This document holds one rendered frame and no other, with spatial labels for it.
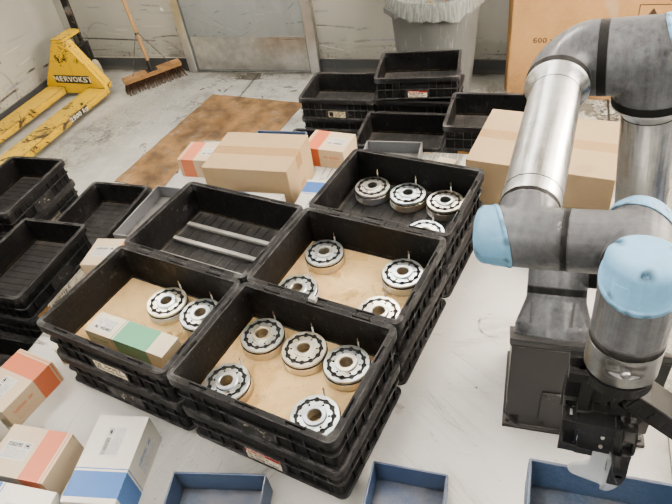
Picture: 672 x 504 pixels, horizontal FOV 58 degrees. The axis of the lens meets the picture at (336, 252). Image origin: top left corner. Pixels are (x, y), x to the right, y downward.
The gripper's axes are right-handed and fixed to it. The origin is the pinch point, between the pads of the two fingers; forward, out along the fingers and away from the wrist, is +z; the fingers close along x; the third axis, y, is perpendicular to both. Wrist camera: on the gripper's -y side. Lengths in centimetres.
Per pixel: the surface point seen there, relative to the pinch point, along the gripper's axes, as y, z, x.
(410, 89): 78, 32, -217
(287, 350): 62, 22, -32
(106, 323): 107, 19, -28
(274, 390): 62, 26, -24
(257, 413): 59, 18, -11
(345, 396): 47, 26, -26
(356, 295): 53, 23, -54
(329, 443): 43.1, 18.2, -8.4
